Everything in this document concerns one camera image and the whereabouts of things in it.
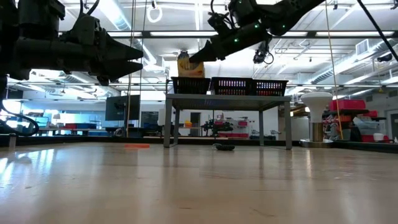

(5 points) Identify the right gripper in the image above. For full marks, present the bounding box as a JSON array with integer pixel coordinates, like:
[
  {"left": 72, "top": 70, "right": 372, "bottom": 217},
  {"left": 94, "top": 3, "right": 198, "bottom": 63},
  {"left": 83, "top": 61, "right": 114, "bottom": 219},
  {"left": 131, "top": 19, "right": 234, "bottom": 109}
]
[{"left": 188, "top": 21, "right": 273, "bottom": 64}]

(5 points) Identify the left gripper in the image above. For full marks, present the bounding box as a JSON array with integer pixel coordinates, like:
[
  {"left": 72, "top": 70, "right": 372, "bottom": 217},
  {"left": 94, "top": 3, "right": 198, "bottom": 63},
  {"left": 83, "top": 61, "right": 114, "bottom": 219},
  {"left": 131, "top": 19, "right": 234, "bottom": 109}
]
[{"left": 57, "top": 30, "right": 145, "bottom": 82}]

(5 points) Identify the yellow green crayon box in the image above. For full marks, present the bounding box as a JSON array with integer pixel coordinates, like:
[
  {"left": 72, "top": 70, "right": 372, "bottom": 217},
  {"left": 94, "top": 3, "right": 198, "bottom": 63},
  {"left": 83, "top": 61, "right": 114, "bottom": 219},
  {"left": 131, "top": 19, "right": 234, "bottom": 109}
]
[{"left": 177, "top": 57, "right": 205, "bottom": 78}]

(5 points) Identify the black plastic basket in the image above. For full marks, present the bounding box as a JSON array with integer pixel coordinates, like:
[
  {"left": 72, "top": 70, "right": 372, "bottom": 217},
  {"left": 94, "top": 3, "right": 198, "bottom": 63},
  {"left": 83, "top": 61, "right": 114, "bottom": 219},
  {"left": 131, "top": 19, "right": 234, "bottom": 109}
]
[
  {"left": 210, "top": 77, "right": 253, "bottom": 96},
  {"left": 170, "top": 77, "right": 211, "bottom": 95},
  {"left": 251, "top": 79, "right": 289, "bottom": 97}
]

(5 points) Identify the orange rubber band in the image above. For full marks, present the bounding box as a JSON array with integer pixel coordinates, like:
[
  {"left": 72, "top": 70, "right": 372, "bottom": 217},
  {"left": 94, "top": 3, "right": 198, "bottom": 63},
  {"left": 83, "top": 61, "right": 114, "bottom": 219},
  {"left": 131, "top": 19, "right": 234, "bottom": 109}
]
[{"left": 124, "top": 142, "right": 150, "bottom": 149}]

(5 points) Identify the black computer monitor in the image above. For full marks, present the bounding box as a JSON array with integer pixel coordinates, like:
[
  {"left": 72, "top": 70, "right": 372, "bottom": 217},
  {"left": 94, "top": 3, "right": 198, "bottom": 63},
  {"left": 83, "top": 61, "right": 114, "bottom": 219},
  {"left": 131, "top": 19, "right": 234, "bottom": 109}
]
[{"left": 104, "top": 95, "right": 141, "bottom": 122}]

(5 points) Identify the grey metal table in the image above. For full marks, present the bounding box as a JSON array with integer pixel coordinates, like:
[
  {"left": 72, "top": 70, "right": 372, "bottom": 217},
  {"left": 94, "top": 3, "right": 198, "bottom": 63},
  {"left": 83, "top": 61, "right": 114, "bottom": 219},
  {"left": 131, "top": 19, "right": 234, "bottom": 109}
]
[{"left": 164, "top": 93, "right": 293, "bottom": 149}]

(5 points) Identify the black rig-mounted device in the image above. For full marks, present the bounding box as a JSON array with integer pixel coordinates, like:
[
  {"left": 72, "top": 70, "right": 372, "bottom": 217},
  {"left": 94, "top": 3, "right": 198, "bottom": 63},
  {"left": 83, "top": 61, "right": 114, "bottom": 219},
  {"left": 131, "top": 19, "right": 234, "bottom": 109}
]
[{"left": 252, "top": 39, "right": 275, "bottom": 65}]

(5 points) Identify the small black background robot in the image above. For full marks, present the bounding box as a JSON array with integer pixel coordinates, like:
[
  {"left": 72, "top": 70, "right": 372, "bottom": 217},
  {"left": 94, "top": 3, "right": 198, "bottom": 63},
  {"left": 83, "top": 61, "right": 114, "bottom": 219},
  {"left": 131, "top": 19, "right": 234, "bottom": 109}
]
[{"left": 201, "top": 119, "right": 234, "bottom": 137}]

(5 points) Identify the black coil wristband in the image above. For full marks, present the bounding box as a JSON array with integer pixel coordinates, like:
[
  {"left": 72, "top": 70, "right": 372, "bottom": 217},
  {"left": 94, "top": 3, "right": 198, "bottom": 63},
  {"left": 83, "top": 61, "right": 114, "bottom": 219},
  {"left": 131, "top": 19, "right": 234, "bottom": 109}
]
[{"left": 213, "top": 142, "right": 236, "bottom": 152}]

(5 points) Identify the thin dark hanging cable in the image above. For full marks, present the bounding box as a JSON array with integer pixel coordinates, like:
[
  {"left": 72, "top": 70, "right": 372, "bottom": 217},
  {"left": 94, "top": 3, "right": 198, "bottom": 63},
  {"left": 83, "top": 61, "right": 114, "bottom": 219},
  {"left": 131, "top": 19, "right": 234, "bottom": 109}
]
[{"left": 139, "top": 0, "right": 148, "bottom": 96}]

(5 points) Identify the olive hanging cable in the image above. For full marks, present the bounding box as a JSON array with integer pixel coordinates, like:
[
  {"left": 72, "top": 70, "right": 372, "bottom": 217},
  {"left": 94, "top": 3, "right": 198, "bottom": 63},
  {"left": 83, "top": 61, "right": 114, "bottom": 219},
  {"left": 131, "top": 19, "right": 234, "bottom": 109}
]
[{"left": 126, "top": 0, "right": 137, "bottom": 138}]

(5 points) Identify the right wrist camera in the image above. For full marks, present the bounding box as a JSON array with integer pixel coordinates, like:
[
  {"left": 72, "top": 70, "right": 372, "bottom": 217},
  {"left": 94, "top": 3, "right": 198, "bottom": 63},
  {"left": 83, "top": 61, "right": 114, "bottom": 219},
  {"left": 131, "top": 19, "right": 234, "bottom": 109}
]
[{"left": 206, "top": 11, "right": 234, "bottom": 35}]

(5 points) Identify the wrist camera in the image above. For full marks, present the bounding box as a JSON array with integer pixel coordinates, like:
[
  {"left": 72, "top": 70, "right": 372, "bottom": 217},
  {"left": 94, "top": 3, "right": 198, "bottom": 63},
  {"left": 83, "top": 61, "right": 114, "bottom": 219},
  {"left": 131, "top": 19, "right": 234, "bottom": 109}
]
[
  {"left": 206, "top": 11, "right": 234, "bottom": 35},
  {"left": 60, "top": 12, "right": 108, "bottom": 47}
]

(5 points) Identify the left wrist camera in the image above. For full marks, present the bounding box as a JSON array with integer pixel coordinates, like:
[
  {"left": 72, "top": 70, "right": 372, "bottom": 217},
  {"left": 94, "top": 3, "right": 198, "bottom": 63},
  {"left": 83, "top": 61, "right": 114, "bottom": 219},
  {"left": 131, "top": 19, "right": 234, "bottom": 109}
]
[{"left": 60, "top": 12, "right": 108, "bottom": 47}]

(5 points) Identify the white hanging ring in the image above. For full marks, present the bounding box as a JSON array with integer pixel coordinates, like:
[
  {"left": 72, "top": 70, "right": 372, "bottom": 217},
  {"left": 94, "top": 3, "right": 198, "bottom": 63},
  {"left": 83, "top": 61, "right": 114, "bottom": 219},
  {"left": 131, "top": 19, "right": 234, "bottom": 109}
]
[{"left": 146, "top": 6, "right": 164, "bottom": 24}]

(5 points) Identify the black looped cable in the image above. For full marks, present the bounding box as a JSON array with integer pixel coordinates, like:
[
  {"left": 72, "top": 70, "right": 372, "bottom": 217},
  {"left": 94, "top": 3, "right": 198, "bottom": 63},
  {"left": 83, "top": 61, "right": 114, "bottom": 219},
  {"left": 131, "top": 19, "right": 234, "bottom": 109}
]
[{"left": 0, "top": 104, "right": 40, "bottom": 138}]

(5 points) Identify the yellow hanging cable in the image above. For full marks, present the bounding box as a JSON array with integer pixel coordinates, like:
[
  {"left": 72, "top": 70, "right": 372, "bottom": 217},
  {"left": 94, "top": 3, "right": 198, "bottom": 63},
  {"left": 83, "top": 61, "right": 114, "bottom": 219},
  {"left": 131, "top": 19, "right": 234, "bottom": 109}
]
[{"left": 324, "top": 0, "right": 345, "bottom": 141}]

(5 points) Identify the black hanging cable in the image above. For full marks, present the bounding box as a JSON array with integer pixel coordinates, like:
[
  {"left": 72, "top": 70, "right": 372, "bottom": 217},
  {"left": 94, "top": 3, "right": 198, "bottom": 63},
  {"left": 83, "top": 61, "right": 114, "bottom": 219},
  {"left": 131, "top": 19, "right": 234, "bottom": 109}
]
[{"left": 356, "top": 0, "right": 398, "bottom": 62}]

